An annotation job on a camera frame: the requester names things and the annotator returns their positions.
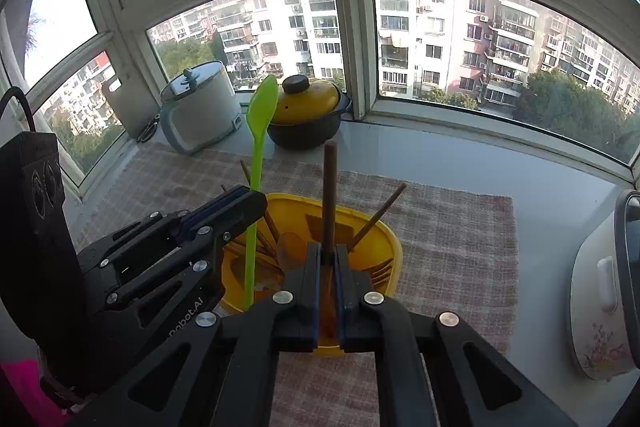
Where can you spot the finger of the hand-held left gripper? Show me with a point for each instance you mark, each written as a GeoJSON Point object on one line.
{"type": "Point", "coordinates": [240, 212]}
{"type": "Point", "coordinates": [165, 222]}

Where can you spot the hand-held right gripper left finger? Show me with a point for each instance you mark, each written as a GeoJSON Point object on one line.
{"type": "Point", "coordinates": [315, 287]}

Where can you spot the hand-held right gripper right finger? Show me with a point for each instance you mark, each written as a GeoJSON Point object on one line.
{"type": "Point", "coordinates": [341, 287]}

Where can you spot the metal fork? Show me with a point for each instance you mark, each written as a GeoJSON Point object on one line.
{"type": "Point", "coordinates": [382, 272]}

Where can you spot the metal spoon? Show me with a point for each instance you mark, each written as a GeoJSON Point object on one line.
{"type": "Point", "coordinates": [290, 249]}

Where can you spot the yellow plastic container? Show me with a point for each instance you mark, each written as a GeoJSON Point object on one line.
{"type": "Point", "coordinates": [392, 257]}

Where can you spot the green plastic spoon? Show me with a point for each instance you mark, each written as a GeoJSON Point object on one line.
{"type": "Point", "coordinates": [262, 107]}

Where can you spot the teal white electric pot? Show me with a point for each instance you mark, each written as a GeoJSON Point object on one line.
{"type": "Point", "coordinates": [200, 122]}

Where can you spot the pink checked cloth mat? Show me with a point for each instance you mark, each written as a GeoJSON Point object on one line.
{"type": "Point", "coordinates": [450, 257]}

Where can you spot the white cutting board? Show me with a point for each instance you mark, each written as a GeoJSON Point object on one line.
{"type": "Point", "coordinates": [130, 107]}

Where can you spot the black clay pot yellow lid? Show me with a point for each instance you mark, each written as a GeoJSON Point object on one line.
{"type": "Point", "coordinates": [310, 99]}

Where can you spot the white floral rice cooker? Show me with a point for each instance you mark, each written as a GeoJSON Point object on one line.
{"type": "Point", "coordinates": [590, 307]}

